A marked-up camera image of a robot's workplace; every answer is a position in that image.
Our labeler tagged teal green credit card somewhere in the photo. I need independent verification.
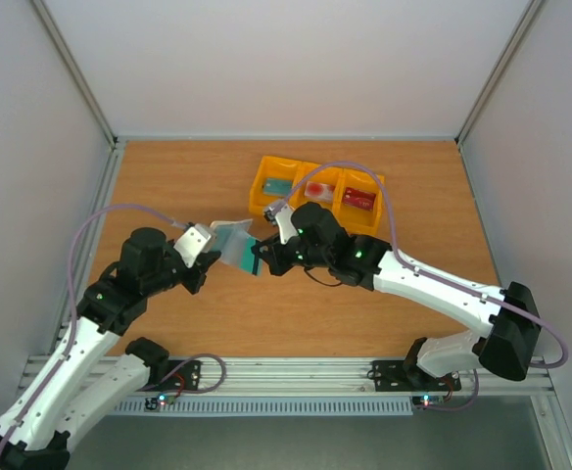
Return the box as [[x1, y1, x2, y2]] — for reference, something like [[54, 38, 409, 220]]
[[239, 237, 262, 276]]

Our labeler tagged beige card holder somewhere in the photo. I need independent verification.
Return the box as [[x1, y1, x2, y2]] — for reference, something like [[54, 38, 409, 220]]
[[210, 219, 253, 270]]

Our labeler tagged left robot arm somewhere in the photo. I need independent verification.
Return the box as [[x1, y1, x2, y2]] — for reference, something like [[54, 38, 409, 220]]
[[0, 224, 219, 469]]

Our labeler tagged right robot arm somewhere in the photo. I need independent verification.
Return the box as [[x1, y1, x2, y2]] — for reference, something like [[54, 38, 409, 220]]
[[251, 203, 541, 390]]

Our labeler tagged pink red card in bin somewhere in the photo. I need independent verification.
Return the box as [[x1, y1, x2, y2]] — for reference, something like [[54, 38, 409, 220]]
[[304, 181, 335, 204]]

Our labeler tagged green card in bin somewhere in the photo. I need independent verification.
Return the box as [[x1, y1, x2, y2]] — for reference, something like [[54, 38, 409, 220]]
[[262, 178, 293, 198]]

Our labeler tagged yellow plastic bin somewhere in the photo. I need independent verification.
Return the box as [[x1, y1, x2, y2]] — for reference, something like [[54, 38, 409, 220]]
[[333, 168, 383, 236], [248, 156, 303, 216], [289, 166, 344, 212]]

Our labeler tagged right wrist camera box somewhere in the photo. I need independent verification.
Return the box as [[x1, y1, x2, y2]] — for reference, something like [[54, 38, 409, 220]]
[[263, 199, 298, 245]]

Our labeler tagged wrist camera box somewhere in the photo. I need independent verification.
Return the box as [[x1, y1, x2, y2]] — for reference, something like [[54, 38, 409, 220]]
[[173, 224, 216, 268], [263, 199, 298, 245]]

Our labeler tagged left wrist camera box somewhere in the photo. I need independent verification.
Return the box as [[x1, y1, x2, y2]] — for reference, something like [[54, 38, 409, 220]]
[[173, 224, 216, 268]]

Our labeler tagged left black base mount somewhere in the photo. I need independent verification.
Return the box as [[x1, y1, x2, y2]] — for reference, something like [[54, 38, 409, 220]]
[[140, 359, 202, 393]]

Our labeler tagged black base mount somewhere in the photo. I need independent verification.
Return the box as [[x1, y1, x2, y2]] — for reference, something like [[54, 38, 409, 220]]
[[140, 359, 202, 393], [366, 359, 461, 393]]

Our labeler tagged aluminium front rail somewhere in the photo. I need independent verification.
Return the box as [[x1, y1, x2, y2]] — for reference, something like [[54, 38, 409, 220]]
[[19, 355, 554, 399]]

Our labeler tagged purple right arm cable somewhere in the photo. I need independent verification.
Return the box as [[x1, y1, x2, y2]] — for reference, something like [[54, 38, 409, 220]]
[[275, 162, 571, 368]]

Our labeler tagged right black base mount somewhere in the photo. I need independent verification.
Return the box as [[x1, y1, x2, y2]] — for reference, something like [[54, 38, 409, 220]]
[[366, 359, 461, 393]]

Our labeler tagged grey slotted cable duct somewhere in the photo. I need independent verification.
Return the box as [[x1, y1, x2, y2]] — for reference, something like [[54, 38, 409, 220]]
[[111, 396, 413, 418]]

